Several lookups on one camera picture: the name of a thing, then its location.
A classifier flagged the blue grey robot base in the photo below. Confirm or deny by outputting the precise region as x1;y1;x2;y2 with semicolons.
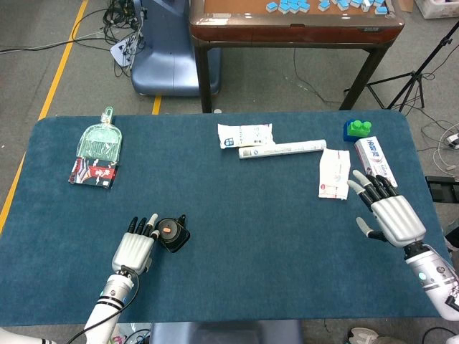
131;0;222;97

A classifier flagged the thin black cable under table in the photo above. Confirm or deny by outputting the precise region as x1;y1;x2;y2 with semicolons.
293;46;346;107

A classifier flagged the cardboard box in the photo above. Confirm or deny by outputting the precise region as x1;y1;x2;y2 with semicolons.
394;0;419;14

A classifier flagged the white pink toothpaste box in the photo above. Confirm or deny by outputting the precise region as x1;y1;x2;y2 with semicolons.
354;135;399;188

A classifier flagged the green toy brick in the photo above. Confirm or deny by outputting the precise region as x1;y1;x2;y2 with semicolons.
349;120;373;139

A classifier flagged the white long box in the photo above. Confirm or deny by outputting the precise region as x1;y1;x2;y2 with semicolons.
238;138;328;161

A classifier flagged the blue toy brick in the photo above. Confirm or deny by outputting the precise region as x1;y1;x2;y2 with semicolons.
343;120;370;143

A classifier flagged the blue table cloth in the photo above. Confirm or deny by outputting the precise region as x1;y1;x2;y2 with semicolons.
0;110;453;327

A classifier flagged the black and red flat box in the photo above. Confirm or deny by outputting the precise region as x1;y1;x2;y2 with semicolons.
67;157;119;189

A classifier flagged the white power strip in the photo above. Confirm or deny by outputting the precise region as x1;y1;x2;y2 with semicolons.
110;34;139;69

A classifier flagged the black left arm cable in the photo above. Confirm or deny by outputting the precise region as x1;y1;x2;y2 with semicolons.
67;265;141;344

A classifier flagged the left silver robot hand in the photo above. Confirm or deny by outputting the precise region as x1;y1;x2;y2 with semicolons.
111;214;161;275

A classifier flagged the blue robot torso base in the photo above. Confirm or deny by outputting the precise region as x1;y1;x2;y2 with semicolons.
148;318;306;344

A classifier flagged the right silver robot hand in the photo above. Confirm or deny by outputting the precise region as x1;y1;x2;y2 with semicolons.
346;169;427;249

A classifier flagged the white wet wipes pack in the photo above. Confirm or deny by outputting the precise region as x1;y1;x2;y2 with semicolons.
318;148;351;201

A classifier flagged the white shoe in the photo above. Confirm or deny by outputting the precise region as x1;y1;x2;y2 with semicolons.
346;326;379;344

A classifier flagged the black foot pedal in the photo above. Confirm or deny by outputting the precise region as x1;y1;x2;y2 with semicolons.
425;174;459;204

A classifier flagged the black tripod stand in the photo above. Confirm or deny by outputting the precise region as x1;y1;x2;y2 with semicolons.
344;21;459;112

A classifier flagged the white plastic pouch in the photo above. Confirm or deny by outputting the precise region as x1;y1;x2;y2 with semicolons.
217;123;276;150

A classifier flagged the brown mahjong table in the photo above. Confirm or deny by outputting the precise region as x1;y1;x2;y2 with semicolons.
189;0;406;114

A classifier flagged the white floor cable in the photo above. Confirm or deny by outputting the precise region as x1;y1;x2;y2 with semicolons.
420;120;459;173

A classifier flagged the black lid with orange knob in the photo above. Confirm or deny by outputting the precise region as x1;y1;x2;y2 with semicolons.
157;218;183;243

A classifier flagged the long black floor cable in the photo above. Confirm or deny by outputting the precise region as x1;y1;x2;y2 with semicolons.
0;6;119;55

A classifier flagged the small black teapot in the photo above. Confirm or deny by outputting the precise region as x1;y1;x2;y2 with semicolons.
156;214;191;254

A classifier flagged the floor cable bundle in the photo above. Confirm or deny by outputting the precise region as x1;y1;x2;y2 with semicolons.
102;0;148;78

